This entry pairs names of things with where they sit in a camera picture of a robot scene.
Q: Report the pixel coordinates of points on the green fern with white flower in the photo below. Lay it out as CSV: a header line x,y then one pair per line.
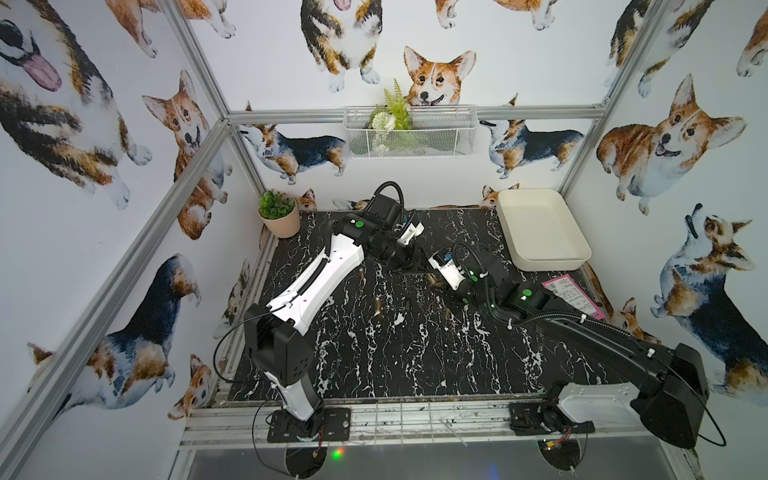
x,y
390,123

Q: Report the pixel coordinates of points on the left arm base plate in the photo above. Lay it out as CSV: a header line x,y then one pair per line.
x,y
327,424

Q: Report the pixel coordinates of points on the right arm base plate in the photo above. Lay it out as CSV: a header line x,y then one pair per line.
x,y
540,418

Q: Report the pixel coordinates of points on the potted green plant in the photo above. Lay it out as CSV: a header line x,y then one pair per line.
x,y
279,213

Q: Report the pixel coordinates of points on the pink card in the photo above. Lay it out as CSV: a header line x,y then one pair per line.
x,y
567,289

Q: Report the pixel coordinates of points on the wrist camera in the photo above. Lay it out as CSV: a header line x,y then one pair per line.
x,y
410,232
442,261

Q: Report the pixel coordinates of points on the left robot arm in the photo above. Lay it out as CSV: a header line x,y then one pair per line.
x,y
275,333

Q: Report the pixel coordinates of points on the white wire basket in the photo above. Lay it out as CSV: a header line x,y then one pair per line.
x,y
437,132

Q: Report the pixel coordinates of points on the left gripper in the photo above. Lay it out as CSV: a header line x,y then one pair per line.
x,y
405,257

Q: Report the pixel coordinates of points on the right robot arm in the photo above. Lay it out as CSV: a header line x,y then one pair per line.
x,y
660,389

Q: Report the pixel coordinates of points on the cream rectangular tray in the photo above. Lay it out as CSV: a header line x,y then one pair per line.
x,y
540,231

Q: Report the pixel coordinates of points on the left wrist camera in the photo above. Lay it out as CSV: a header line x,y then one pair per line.
x,y
410,232

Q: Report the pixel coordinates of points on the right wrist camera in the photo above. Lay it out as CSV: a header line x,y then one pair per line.
x,y
442,261

